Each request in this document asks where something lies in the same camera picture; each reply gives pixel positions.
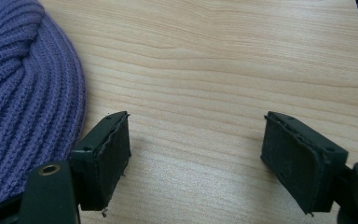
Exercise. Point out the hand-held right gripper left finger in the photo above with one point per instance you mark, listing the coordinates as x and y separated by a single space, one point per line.
101 161

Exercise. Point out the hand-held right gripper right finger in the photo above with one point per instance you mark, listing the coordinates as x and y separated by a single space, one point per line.
298 161

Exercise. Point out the purple knitted hat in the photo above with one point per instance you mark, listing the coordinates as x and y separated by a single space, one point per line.
21 99

